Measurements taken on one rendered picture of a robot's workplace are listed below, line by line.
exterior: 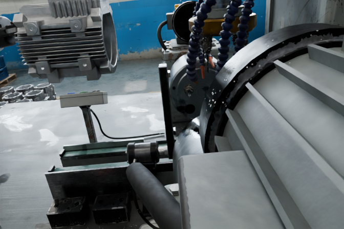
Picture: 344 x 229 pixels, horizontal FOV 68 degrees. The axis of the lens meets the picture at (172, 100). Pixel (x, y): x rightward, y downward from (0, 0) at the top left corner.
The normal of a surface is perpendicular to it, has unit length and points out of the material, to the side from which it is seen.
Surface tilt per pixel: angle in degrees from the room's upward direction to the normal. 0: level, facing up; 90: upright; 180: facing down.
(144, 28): 90
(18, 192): 0
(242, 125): 30
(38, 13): 88
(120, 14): 90
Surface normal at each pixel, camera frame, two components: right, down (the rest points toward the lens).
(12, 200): -0.09, -0.92
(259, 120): -0.81, -0.53
